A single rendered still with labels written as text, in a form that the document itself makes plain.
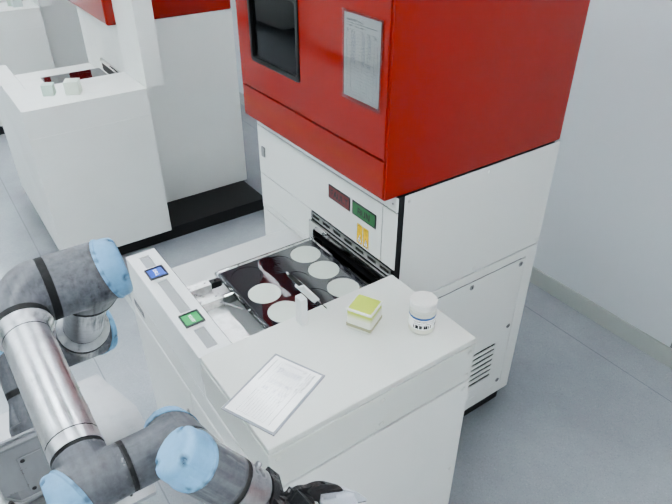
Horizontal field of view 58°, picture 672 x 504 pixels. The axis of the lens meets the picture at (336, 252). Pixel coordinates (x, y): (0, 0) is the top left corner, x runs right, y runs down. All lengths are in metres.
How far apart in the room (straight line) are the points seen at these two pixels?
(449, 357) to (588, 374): 1.56
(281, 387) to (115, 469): 0.64
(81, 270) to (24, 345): 0.17
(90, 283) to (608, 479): 2.12
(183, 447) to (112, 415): 0.89
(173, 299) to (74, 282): 0.68
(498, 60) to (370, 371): 0.90
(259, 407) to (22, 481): 0.53
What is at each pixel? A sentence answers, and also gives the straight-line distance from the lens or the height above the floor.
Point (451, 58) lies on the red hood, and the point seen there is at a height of 1.58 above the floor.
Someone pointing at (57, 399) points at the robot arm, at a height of 1.37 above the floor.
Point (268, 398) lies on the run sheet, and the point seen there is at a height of 0.97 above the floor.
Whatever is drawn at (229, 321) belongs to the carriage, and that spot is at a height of 0.88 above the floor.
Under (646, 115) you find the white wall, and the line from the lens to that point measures 2.92.
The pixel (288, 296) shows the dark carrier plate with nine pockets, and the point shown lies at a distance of 1.83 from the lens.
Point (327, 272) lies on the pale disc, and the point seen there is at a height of 0.90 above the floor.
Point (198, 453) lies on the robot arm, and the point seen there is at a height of 1.39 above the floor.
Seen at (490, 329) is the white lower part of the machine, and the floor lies 0.49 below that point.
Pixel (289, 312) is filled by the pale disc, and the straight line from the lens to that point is 1.77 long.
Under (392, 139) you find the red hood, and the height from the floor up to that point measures 1.40.
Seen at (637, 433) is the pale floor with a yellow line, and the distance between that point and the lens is 2.91.
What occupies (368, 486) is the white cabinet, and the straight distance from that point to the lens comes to 1.72.
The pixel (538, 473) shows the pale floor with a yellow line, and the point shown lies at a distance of 2.63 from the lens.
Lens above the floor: 2.02
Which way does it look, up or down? 34 degrees down
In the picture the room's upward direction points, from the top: straight up
